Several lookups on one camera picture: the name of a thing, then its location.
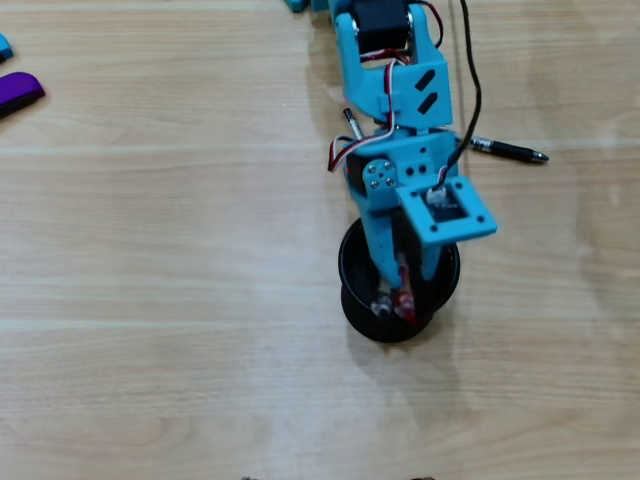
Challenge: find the clear pen with black cap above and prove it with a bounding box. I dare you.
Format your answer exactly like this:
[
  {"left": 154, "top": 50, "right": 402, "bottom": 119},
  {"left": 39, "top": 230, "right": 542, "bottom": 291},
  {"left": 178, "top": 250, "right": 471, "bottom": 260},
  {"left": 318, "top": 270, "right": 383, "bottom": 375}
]
[{"left": 342, "top": 108, "right": 365, "bottom": 145}]

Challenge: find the red retractable pen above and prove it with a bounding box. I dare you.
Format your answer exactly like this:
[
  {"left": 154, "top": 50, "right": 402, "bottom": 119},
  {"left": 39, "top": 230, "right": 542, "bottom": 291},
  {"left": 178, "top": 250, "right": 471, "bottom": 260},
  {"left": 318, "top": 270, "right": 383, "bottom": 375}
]
[{"left": 392, "top": 252, "right": 420, "bottom": 327}]

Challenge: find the black mesh pen holder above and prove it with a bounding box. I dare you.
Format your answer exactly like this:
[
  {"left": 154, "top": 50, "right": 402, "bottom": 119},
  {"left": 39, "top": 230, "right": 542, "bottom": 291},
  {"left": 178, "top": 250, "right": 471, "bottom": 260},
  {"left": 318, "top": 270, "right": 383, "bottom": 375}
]
[{"left": 338, "top": 217, "right": 462, "bottom": 344}]

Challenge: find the red black arm wire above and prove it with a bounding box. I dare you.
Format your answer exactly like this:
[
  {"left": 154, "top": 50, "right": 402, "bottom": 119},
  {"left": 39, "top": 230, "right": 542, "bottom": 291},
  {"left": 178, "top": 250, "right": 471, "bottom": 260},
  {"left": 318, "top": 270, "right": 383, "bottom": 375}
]
[{"left": 423, "top": 2, "right": 445, "bottom": 50}]

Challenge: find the black camera cable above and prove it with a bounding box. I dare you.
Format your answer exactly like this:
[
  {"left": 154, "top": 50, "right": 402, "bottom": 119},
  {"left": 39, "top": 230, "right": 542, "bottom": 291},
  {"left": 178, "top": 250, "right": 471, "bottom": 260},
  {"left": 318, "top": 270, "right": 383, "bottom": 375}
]
[{"left": 439, "top": 0, "right": 484, "bottom": 194}]

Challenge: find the black pen with yellow band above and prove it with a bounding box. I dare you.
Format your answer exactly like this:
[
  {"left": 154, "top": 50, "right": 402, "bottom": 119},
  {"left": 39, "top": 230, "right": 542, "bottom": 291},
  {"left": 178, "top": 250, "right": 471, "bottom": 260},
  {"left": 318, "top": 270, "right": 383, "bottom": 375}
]
[{"left": 469, "top": 135, "right": 550, "bottom": 165}]

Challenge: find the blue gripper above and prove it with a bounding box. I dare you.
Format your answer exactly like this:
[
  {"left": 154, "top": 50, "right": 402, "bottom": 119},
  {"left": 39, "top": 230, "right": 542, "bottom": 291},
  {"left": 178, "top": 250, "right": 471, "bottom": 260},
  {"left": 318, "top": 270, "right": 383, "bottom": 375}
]
[{"left": 347, "top": 130, "right": 461, "bottom": 291}]

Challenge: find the purple plastic object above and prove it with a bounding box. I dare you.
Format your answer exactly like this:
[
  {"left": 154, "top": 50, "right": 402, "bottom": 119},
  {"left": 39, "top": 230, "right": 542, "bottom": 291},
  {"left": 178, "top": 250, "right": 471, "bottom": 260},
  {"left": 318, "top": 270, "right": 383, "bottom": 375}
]
[{"left": 0, "top": 72, "right": 47, "bottom": 121}]

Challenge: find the red white black servo wire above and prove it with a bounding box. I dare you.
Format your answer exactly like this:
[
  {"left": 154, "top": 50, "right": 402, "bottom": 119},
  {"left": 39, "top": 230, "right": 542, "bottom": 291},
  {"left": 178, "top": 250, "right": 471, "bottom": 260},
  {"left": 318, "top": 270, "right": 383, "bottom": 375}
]
[{"left": 327, "top": 57, "right": 402, "bottom": 174}]

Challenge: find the clear pen with grey grip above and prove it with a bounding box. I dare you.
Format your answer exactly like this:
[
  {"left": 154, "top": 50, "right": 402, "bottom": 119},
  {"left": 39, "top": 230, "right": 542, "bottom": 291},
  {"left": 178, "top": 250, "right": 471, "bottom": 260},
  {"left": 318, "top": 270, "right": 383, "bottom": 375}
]
[{"left": 369, "top": 279, "right": 394, "bottom": 319}]

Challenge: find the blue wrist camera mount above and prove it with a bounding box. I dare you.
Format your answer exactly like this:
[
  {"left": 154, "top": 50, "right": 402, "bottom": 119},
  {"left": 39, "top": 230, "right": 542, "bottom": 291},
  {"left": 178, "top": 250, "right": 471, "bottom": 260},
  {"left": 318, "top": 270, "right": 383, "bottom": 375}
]
[{"left": 394, "top": 175, "right": 499, "bottom": 248}]

